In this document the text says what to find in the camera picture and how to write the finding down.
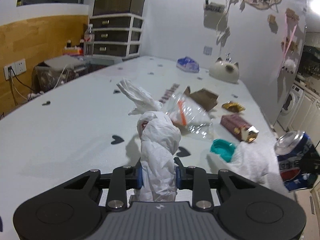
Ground white wall power socket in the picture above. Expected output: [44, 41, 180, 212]
[3, 59, 27, 81]

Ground white fluffy towel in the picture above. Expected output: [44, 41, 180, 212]
[228, 142, 288, 194]

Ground maroon snack box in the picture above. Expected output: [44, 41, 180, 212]
[220, 113, 259, 143]

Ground white cat ceramic figure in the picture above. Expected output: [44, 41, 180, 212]
[209, 57, 240, 83]

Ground white drawer cabinet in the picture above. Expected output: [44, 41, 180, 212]
[89, 13, 144, 59]

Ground water bottle by cabinet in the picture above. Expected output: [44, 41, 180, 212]
[84, 24, 95, 56]

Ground brown torn cardboard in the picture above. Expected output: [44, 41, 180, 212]
[183, 86, 219, 112]

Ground blue tissue pack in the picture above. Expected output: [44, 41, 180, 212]
[176, 56, 200, 73]

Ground white plastic bag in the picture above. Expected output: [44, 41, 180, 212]
[117, 79, 181, 202]

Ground grey box on side table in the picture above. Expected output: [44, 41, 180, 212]
[31, 55, 87, 92]

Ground blue soda can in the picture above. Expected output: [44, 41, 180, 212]
[274, 131, 319, 191]

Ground clear zip bag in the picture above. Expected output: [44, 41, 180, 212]
[162, 93, 214, 140]

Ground gold foil wrapper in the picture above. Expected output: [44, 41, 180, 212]
[222, 101, 245, 113]

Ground white kitchen cabinets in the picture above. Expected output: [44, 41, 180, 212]
[291, 81, 319, 151]

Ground fluffy sheep wall toy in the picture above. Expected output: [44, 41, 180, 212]
[281, 59, 297, 74]

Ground glass terrarium tank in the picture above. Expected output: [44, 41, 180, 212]
[92, 0, 145, 16]

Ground white washing machine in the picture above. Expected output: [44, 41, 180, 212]
[277, 85, 304, 131]

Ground teal plastic lid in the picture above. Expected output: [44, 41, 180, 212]
[210, 139, 236, 163]

